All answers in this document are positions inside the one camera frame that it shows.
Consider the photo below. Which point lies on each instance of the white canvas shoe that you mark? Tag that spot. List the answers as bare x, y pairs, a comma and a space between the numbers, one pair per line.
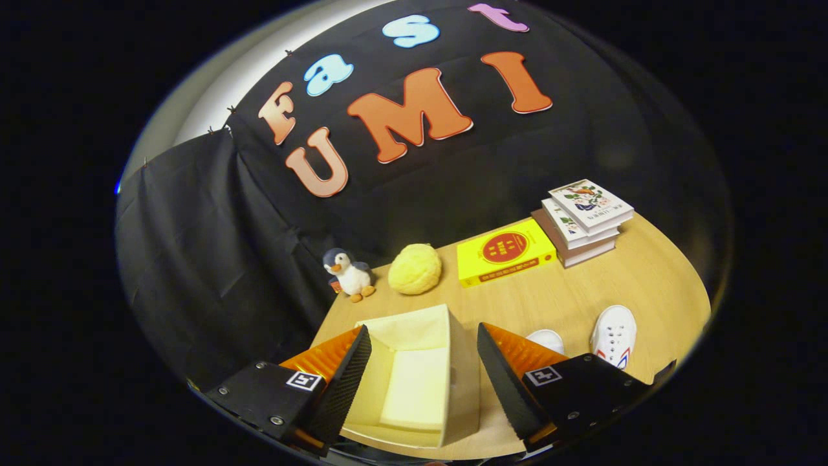
546, 340
614, 330

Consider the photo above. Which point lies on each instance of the yellow plush ball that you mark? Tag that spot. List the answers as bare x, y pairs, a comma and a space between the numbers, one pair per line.
414, 268

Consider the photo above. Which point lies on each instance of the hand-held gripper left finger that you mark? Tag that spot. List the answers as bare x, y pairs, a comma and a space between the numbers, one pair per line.
339, 395

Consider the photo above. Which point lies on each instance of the penguin plush toy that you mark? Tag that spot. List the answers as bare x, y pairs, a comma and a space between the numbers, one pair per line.
352, 278

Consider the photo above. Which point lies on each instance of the cream fabric storage box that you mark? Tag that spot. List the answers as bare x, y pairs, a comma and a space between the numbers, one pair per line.
414, 388

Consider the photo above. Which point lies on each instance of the yellow book with red circle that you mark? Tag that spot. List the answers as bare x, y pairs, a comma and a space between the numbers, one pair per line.
504, 252

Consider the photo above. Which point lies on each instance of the white illustrated book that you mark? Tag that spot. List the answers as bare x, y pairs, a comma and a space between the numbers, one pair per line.
563, 223

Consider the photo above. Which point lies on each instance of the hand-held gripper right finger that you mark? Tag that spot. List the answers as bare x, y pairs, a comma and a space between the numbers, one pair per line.
504, 388

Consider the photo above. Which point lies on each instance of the white floral cover book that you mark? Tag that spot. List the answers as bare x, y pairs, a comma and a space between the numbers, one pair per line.
588, 204

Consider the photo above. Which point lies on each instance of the brown cover book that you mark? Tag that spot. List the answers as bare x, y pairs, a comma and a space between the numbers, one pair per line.
585, 254

